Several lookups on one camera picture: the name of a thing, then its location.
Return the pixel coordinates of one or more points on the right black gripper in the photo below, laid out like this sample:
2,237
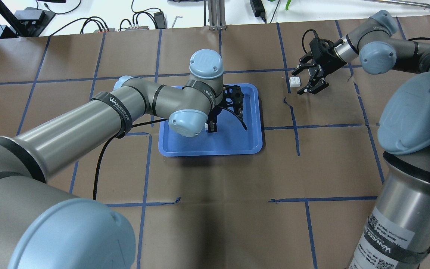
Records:
327,62

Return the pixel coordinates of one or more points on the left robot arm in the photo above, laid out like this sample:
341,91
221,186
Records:
42,227

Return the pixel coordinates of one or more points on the small black power brick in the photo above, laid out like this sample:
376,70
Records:
160,21

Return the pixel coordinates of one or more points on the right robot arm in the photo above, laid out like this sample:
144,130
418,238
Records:
396,235

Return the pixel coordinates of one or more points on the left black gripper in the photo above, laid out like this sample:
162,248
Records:
212,124

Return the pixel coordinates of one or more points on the blue plastic tray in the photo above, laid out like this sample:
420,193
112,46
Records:
230,139

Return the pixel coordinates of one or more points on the black power adapter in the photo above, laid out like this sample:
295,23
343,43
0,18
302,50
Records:
258,9

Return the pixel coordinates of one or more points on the aluminium frame post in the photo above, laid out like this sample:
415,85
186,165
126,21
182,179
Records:
216,15

